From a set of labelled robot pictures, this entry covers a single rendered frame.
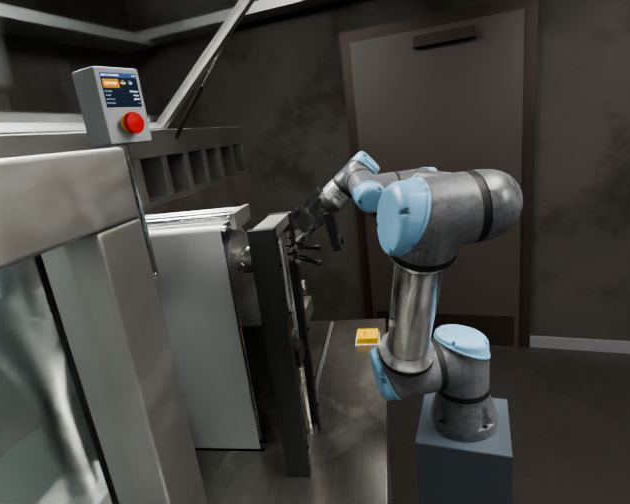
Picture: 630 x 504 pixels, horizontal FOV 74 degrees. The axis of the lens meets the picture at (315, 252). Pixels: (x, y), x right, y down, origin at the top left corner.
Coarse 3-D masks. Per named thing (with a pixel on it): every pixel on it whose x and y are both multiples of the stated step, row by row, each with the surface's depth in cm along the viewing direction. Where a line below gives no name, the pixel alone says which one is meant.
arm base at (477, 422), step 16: (448, 400) 94; (464, 400) 92; (480, 400) 92; (432, 416) 99; (448, 416) 95; (464, 416) 93; (480, 416) 93; (496, 416) 96; (448, 432) 95; (464, 432) 93; (480, 432) 92
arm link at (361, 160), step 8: (360, 152) 110; (352, 160) 110; (360, 160) 108; (368, 160) 108; (344, 168) 111; (352, 168) 108; (360, 168) 116; (368, 168) 108; (376, 168) 109; (336, 176) 112; (344, 176) 110; (336, 184) 111; (344, 184) 110; (344, 192) 111
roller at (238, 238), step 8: (240, 232) 98; (232, 240) 92; (240, 240) 97; (232, 248) 92; (232, 256) 92; (232, 264) 91; (232, 272) 91; (240, 280) 95; (248, 280) 101; (240, 288) 95
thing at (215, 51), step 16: (240, 16) 121; (224, 32) 122; (208, 64) 127; (192, 80) 127; (176, 112) 133; (0, 128) 78; (16, 128) 81; (32, 128) 85; (48, 128) 89; (64, 128) 93; (80, 128) 98; (160, 128) 132
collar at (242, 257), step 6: (240, 246) 95; (246, 246) 94; (240, 252) 93; (246, 252) 93; (240, 258) 93; (246, 258) 93; (240, 264) 93; (246, 264) 93; (240, 270) 94; (246, 270) 95; (252, 270) 94
